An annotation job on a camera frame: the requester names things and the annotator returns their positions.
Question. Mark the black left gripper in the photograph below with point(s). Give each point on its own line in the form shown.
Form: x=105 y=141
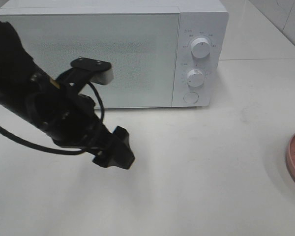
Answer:
x=73 y=118

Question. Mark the white round door button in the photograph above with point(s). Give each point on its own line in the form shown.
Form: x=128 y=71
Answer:
x=191 y=98

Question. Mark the white microwave knob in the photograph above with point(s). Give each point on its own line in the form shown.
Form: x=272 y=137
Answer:
x=195 y=78
x=200 y=47

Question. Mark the white microwave door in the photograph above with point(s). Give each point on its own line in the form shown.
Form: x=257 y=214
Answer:
x=141 y=49

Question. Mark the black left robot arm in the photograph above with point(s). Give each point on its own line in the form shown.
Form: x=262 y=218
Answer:
x=16 y=66

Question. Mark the white microwave oven body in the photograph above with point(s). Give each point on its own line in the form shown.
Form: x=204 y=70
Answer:
x=197 y=18

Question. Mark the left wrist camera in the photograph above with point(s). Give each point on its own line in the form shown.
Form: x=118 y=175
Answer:
x=84 y=70

